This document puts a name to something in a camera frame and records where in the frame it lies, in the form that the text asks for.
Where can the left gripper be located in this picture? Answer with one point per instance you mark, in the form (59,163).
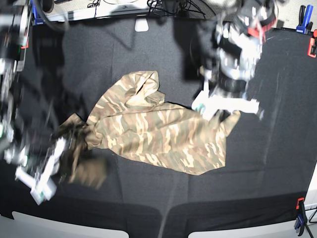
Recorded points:
(208,102)

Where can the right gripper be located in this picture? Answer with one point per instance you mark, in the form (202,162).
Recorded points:
(37,173)

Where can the camouflage t-shirt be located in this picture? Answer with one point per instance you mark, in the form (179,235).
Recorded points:
(133,120)

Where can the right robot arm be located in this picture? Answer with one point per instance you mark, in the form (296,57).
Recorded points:
(16,139)

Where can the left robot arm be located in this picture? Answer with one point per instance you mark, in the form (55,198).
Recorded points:
(230,48)

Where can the white tape patch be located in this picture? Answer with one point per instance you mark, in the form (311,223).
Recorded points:
(141,25)

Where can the orange clamp far right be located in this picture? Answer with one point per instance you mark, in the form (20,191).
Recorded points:
(312,49)

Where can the blue clamp top right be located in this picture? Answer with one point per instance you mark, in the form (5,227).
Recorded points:
(305,25)

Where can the orange blue clamp near right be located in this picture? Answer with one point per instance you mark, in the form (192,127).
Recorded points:
(301,219)

